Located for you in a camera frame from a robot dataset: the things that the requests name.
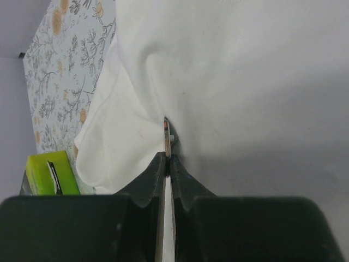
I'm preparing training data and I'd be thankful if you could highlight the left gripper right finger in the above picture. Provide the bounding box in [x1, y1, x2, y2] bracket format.
[169, 155, 344, 261]

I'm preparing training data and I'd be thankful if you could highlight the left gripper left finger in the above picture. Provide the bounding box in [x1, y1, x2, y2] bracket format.
[1, 152, 166, 261]

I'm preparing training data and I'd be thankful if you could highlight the small round brooch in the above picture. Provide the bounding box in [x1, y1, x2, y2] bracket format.
[164, 117, 174, 159]

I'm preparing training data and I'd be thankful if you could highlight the white t-shirt daisy print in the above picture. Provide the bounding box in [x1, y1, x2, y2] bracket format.
[75, 1, 348, 199]

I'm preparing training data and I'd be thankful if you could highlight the black green cardboard box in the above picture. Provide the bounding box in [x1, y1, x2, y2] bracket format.
[19, 151, 80, 196]

